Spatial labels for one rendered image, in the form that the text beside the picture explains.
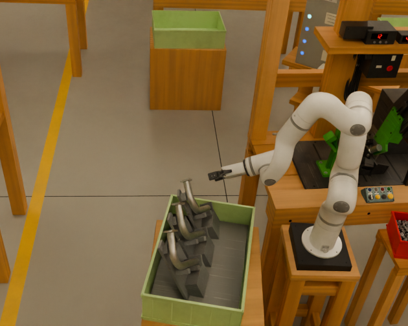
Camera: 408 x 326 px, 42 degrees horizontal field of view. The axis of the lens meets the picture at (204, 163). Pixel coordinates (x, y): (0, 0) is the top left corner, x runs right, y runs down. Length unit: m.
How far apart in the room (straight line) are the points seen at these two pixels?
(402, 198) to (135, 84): 3.16
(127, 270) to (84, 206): 0.69
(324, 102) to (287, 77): 1.06
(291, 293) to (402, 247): 0.58
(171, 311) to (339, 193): 0.83
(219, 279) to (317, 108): 0.88
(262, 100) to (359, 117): 1.10
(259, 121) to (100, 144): 1.83
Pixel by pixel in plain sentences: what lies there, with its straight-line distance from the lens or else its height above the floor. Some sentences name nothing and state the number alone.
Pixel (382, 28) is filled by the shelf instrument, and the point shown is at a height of 1.62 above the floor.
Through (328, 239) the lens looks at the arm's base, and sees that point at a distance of 2.47.
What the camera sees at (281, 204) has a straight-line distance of 2.72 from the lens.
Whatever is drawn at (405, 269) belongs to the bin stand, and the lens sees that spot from 2.77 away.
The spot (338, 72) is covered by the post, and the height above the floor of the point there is 1.33.
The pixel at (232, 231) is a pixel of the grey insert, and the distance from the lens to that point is 2.60.
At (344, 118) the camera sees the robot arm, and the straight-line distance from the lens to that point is 1.99.
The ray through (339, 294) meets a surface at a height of 0.71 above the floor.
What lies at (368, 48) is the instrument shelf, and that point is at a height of 1.54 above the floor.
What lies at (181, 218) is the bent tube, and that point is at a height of 1.14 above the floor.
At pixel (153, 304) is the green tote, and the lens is 2.23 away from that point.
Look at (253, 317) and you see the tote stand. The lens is 2.37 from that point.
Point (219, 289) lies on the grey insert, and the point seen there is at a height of 0.85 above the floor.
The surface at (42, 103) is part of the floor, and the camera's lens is 5.12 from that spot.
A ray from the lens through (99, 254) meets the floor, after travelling 3.63.
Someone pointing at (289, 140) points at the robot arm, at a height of 1.49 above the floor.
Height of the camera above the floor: 2.71
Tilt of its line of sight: 39 degrees down
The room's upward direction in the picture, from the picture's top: 5 degrees clockwise
